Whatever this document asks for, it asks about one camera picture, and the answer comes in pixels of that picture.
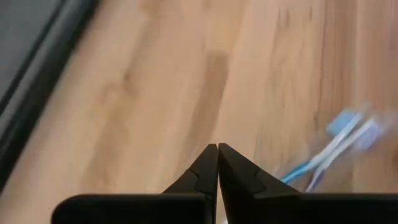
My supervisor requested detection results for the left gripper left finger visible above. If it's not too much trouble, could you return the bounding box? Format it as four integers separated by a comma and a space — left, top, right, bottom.
51, 143, 218, 224

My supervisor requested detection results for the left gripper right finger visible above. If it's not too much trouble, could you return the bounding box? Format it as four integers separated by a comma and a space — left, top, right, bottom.
219, 142, 398, 224

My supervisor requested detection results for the blue white wrapped toothbrush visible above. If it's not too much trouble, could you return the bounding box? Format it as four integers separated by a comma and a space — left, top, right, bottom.
279, 107, 364, 185

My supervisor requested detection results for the black aluminium table frame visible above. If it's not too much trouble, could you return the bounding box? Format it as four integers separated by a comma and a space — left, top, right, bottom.
0, 0, 102, 192

